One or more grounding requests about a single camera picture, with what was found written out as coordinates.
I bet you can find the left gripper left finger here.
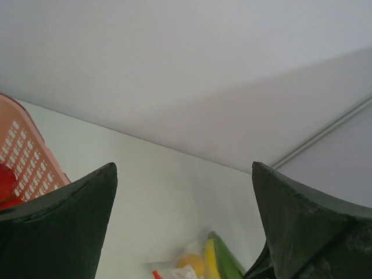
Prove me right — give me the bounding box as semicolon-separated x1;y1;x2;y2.
1;162;118;278

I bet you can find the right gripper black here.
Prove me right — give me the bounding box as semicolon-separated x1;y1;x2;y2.
243;242;275;279

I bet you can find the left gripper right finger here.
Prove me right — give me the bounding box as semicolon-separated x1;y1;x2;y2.
252;162;371;278

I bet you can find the green fake lettuce leaf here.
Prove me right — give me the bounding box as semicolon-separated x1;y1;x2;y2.
208;231;246;278

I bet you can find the yellow fake chili pepper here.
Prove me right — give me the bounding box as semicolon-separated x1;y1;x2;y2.
204;238;221;279

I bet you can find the clear zip top bag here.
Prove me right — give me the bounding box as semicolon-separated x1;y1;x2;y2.
144;231;246;278

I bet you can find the orange fake fruit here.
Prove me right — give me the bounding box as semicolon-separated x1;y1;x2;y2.
177;253;206;277

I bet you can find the red fake apple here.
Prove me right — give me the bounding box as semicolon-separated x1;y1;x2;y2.
1;164;17;203

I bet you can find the red orange fake pepper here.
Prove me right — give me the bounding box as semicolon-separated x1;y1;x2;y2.
0;196;24;211

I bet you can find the pink plastic basket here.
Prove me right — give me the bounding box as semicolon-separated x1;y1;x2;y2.
1;94;70;201

